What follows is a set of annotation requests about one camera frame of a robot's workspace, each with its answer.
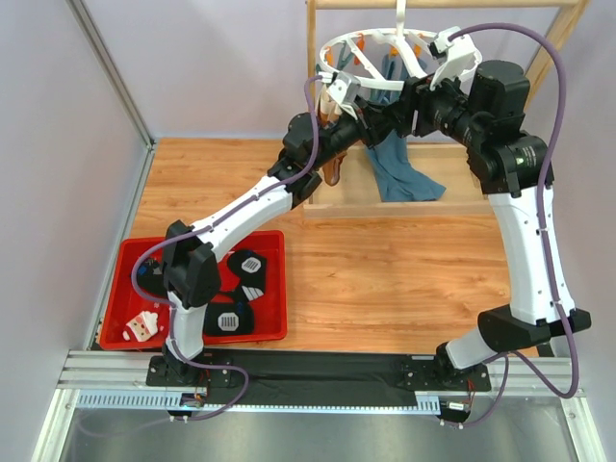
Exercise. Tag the red plastic bin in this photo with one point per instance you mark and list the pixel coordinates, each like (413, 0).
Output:
(270, 310)

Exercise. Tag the aluminium rail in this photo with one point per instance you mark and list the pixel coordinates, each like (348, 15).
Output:
(117, 380)

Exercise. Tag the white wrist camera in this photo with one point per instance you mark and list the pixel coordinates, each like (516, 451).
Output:
(343, 88)
(458, 58)

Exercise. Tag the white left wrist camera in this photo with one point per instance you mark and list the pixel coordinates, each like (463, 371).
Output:
(343, 88)

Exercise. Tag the red santa sock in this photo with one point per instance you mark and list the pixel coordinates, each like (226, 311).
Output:
(145, 322)

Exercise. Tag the white round clip hanger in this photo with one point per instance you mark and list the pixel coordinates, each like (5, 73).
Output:
(362, 51)

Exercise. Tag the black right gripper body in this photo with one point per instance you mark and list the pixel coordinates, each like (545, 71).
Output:
(414, 112)

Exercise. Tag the wooden rack frame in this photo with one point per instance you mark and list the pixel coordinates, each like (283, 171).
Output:
(434, 180)

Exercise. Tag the black base mat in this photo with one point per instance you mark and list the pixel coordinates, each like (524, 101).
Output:
(308, 378)

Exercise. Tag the black sock lower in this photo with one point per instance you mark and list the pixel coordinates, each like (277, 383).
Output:
(229, 319)

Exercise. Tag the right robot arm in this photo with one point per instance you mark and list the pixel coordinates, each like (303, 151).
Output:
(508, 163)

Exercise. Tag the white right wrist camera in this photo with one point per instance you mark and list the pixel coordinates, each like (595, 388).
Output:
(458, 58)

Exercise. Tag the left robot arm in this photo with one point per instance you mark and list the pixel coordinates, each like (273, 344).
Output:
(226, 226)

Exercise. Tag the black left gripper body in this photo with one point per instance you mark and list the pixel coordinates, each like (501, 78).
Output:
(365, 121)

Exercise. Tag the teal blue hanging sock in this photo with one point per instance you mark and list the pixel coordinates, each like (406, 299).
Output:
(396, 179)

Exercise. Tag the black sock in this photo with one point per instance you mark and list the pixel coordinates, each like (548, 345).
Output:
(245, 278)
(229, 319)

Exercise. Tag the black sock upper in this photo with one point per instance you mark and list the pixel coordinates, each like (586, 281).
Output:
(245, 278)

